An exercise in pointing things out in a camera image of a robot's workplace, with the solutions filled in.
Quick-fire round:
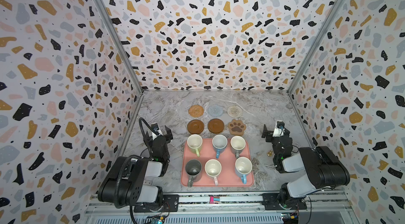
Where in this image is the dark brown wooden coaster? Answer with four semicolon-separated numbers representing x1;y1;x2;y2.
187;120;205;134

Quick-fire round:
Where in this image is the cork paw coaster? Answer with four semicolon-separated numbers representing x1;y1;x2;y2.
227;119;246;136

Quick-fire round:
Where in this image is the brown rattan woven coaster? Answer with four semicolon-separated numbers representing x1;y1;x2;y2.
188;105;204;117

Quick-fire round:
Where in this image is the multicolour woven coaster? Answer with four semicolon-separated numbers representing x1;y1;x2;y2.
227;105;243;118

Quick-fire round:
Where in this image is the light brown wooden coaster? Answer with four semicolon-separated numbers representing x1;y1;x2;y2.
207;119;225;134

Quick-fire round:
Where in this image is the light blue woven coaster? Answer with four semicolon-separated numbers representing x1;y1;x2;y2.
207;104;223;117

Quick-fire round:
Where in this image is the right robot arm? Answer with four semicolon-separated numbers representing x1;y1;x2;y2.
262;121;350;209

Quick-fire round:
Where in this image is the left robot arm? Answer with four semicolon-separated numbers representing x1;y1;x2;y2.
97;117;173;213

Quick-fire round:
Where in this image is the green mug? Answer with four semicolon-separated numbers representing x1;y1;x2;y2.
187;134;203;157

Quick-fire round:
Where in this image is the grey mug back right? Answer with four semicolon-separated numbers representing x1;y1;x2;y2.
230;136;246;159

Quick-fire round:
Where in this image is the dark grey mug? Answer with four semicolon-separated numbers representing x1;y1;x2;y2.
185;159;202;188

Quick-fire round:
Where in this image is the pink tray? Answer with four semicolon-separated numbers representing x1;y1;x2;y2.
180;138;255;187

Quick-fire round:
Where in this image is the blue mug back middle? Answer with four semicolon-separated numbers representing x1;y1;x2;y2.
212;134;228;159

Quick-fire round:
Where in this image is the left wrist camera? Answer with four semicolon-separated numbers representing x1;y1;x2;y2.
151;123;163;140

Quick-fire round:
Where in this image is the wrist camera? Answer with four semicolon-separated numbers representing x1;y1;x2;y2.
273;121;285;138
151;123;163;140

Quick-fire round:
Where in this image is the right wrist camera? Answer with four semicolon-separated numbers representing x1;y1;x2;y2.
273;121;285;138

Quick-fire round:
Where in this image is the pink handled cream mug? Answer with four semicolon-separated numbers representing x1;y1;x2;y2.
205;159;222;186

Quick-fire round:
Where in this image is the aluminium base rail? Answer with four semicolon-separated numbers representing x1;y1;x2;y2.
83;190;356;224

